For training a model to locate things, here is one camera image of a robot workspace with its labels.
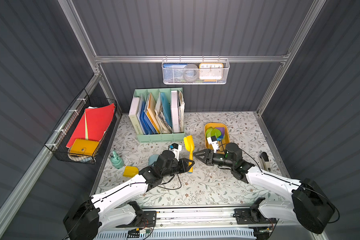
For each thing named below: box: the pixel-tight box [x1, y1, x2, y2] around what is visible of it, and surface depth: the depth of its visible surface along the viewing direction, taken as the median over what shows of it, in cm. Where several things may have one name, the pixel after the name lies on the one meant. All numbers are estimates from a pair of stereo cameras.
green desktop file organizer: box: [128, 87, 185, 143], surface depth 97 cm
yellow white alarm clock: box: [199, 62, 224, 82], surface depth 90 cm
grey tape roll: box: [183, 63, 199, 82], surface depth 89 cm
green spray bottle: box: [110, 150, 125, 169], surface depth 89 cm
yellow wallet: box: [68, 138, 100, 156], surface depth 65 cm
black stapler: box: [258, 151, 272, 172], surface depth 91 cm
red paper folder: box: [66, 103, 116, 148], surface depth 77 cm
